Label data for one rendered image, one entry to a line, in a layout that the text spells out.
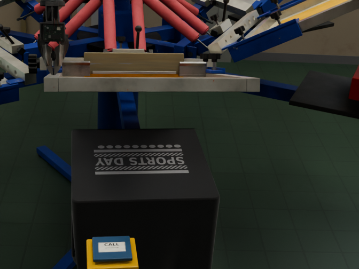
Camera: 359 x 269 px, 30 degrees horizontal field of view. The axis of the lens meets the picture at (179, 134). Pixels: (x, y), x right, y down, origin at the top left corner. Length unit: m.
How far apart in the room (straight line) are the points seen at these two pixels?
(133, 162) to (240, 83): 0.54
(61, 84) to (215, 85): 0.41
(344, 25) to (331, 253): 3.02
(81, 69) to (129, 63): 0.17
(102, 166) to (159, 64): 0.46
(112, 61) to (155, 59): 0.15
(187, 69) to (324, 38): 3.83
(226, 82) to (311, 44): 4.34
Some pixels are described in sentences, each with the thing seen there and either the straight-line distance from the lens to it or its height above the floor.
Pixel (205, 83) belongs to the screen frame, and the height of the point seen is 1.34.
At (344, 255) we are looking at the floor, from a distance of 3.58.
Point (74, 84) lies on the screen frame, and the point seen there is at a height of 1.33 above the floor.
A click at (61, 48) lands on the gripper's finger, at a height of 1.35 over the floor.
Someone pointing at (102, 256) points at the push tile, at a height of 0.97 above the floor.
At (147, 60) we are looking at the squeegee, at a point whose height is 1.19.
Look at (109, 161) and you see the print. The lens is 2.21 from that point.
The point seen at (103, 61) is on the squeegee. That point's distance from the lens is 2.39.
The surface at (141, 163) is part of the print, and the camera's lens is 2.20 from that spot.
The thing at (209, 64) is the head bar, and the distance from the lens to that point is 2.66.
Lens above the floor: 2.01
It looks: 26 degrees down
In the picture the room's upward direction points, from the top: 4 degrees clockwise
